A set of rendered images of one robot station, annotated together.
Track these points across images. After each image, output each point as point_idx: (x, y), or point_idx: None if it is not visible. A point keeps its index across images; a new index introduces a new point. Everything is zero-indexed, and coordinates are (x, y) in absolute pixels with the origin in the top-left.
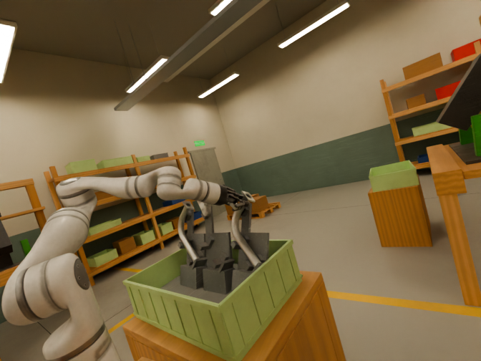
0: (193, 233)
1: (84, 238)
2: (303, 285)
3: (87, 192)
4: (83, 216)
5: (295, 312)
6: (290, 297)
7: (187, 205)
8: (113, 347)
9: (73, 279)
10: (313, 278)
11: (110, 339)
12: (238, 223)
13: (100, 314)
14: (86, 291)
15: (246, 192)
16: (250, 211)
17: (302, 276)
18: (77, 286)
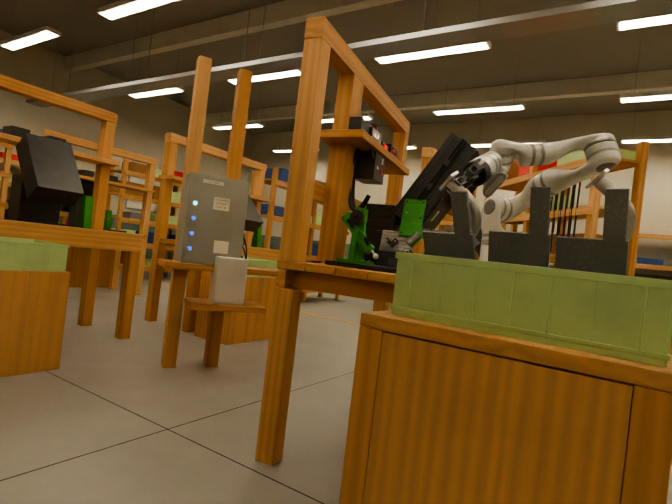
0: (596, 238)
1: (529, 193)
2: (390, 312)
3: (585, 152)
4: (537, 177)
5: None
6: None
7: (604, 179)
8: (484, 247)
9: (483, 206)
10: (375, 312)
11: (485, 243)
12: (470, 217)
13: (488, 229)
14: (485, 214)
15: (452, 173)
16: (451, 204)
17: (390, 315)
18: (483, 210)
